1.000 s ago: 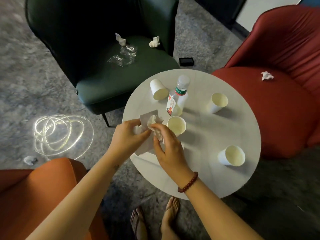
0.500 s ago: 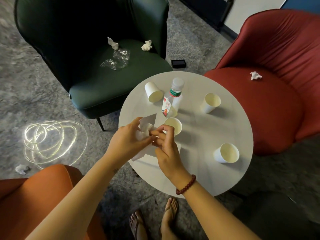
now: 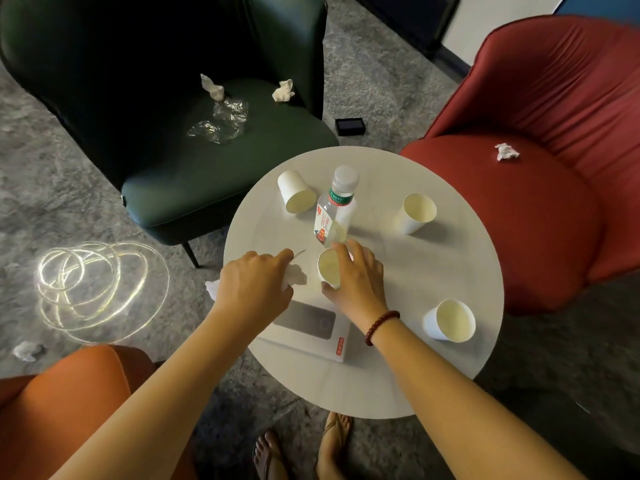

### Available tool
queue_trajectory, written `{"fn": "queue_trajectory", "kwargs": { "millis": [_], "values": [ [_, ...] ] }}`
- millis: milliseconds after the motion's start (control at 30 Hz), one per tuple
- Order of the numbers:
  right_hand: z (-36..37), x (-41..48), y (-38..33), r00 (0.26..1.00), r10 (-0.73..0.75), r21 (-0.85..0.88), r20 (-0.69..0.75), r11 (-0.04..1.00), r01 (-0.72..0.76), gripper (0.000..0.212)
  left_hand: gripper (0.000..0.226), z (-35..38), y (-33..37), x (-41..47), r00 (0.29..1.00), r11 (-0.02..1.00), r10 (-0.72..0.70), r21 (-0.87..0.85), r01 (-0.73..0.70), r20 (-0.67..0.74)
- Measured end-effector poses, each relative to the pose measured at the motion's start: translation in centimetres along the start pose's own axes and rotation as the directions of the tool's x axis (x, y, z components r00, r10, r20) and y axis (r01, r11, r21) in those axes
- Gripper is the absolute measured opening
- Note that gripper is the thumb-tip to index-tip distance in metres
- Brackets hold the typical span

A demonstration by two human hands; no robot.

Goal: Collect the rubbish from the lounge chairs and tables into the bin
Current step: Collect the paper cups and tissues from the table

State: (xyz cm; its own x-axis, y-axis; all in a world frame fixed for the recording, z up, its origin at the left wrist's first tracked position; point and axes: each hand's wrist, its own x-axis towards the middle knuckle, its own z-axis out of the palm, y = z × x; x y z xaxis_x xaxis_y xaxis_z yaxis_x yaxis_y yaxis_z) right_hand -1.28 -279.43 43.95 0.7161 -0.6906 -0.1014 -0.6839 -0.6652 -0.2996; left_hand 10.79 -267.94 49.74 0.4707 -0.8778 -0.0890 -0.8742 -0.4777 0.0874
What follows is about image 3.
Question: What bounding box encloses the white tissue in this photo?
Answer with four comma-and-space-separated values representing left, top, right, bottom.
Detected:
205, 263, 309, 301

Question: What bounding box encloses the clear plastic water bottle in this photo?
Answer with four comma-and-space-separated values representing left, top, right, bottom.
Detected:
313, 165, 360, 245

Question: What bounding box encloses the person's left foot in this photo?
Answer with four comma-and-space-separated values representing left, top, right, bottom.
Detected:
252, 429, 289, 480

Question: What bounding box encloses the person's right hand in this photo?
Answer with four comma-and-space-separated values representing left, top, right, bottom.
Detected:
321, 239, 389, 335

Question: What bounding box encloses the white round table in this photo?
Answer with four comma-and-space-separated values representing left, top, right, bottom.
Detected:
222, 146, 505, 421

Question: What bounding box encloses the person's foot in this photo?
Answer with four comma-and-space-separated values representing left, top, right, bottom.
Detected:
252, 429, 289, 480
315, 412, 355, 480

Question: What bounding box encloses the red bead bracelet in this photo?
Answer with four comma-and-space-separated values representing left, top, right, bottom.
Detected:
364, 310, 401, 347

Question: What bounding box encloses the brown sandal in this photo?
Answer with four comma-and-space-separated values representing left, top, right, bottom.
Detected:
252, 428, 290, 480
313, 412, 355, 480

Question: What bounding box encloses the brown left sandal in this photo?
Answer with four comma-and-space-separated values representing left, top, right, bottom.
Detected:
252, 428, 290, 480

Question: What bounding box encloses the person's left hand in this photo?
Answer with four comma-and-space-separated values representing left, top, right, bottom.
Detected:
209, 248, 296, 335

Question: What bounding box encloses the small black tray box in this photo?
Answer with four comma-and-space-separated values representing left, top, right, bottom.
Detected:
335, 117, 367, 137

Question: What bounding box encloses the white product box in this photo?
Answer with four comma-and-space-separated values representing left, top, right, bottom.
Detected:
257, 299, 353, 364

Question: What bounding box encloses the brown right sandal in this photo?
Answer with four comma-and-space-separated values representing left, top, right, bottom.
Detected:
313, 412, 355, 480

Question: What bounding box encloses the dark green armchair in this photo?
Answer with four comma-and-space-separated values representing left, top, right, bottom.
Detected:
0, 0, 340, 269

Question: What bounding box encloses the clear plastic wrap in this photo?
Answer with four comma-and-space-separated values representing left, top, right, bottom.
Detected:
185, 98, 249, 145

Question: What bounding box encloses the person's right forearm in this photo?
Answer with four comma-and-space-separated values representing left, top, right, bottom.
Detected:
369, 319, 586, 480

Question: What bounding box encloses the red armchair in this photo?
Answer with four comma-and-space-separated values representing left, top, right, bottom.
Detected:
399, 14, 640, 315

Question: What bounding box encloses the person's right foot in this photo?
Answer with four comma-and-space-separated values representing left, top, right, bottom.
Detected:
315, 412, 355, 480

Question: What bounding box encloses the orange armchair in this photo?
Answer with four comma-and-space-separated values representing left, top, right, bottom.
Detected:
0, 344, 199, 480

